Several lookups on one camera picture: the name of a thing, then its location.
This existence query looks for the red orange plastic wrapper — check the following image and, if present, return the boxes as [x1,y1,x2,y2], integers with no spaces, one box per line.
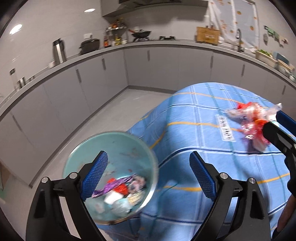
[236,102,267,142]

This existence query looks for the clear plastic bag red print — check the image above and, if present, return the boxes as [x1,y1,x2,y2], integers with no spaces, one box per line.
[226,102,282,152]

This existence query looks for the white teal plastic packet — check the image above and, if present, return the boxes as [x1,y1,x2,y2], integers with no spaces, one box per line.
[111,198,133,217]

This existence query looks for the purple foil wrapper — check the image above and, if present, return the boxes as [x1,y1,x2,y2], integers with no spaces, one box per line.
[91,175,135,198]

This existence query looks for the white sponge block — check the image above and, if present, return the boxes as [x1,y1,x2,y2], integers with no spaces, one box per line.
[104,190,124,205]

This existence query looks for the teal round trash bin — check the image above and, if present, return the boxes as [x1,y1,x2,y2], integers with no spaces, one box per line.
[62,132,159,225]

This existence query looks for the dark kitchen faucet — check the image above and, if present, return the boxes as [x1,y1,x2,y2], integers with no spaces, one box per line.
[236,28,245,53]

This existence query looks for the white lidded bowl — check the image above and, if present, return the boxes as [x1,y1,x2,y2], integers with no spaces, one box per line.
[276,59,293,77]

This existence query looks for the white basin with greens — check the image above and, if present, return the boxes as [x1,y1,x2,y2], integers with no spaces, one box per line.
[255,50,278,68]

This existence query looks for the hanging green cloths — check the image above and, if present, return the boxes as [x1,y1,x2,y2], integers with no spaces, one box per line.
[263,26,289,47]

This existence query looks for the blue plaid tablecloth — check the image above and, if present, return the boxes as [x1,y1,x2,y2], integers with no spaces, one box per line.
[103,82,290,240]

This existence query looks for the grey base cabinets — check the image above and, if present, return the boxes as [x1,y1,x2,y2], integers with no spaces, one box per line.
[1,41,295,185]

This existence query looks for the white orange print curtain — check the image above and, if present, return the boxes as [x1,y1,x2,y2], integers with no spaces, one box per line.
[208,0,260,49]

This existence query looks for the gas stove burner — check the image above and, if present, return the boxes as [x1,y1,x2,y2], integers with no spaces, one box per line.
[133,36,177,42]

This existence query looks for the steel thermos kettle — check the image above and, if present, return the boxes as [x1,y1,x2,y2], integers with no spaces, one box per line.
[53,38,67,65]

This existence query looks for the black wok pan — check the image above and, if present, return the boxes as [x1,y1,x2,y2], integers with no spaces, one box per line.
[128,29,151,39]

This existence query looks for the black rice cooker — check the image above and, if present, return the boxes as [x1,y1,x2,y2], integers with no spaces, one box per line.
[79,39,100,55]

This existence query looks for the spice rack with bottles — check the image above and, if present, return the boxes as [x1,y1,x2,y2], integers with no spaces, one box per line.
[103,18,128,48]

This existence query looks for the grey upper cabinets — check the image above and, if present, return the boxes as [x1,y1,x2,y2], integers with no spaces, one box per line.
[100,0,209,17]

